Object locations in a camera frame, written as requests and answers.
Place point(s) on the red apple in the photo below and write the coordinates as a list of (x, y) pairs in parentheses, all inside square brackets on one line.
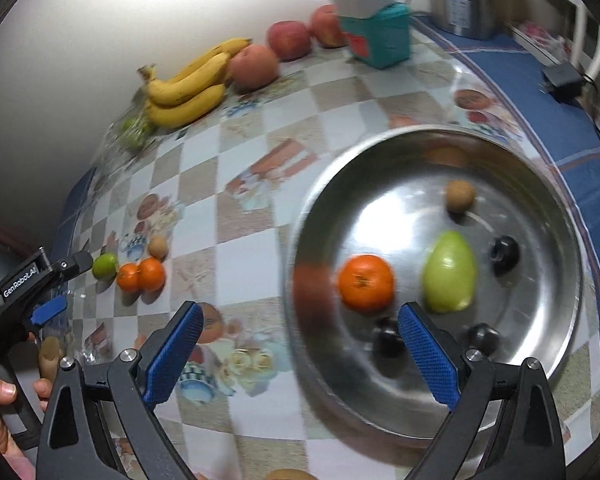
[(325, 27), (254, 67), (290, 41)]

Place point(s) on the light green pear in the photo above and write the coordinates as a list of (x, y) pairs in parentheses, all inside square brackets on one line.
[(450, 275)]

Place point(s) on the orange tangerine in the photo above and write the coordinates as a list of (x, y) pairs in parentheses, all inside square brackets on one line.
[(152, 275), (366, 282), (126, 278)]

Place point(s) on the stainless steel kettle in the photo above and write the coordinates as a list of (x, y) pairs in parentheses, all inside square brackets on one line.
[(480, 5)]

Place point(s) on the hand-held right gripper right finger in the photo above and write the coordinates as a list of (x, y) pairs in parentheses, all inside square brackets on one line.
[(427, 355)]

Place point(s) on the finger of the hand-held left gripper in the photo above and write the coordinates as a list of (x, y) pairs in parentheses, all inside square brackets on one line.
[(50, 310), (77, 264)]

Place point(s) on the small green round fruit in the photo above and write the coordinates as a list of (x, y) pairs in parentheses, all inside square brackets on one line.
[(105, 266)]

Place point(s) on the clear bag of green fruit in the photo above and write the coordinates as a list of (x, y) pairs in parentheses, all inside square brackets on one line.
[(132, 132)]

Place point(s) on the black power adapter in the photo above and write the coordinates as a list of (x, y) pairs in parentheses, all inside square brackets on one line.
[(560, 80)]

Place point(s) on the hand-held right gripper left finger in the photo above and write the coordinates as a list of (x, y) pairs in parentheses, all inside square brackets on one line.
[(175, 355)]

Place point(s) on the dark purple plum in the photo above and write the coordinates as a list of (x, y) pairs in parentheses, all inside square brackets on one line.
[(504, 255), (386, 340), (482, 338)]

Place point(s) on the stainless steel bowl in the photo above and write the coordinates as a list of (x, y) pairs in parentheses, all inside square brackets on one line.
[(530, 300)]

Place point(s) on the teal box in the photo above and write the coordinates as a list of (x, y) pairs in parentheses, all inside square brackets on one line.
[(385, 40)]

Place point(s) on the printed checkered tablecloth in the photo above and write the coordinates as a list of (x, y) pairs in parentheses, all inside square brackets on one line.
[(240, 125)]

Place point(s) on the yellow banana bunch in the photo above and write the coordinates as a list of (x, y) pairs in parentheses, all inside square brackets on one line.
[(185, 105)]

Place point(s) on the brown round fruit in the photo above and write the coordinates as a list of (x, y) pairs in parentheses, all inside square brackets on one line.
[(158, 248), (460, 196), (292, 475)]

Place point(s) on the white metal tube frame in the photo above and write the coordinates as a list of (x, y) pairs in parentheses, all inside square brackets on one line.
[(580, 35)]

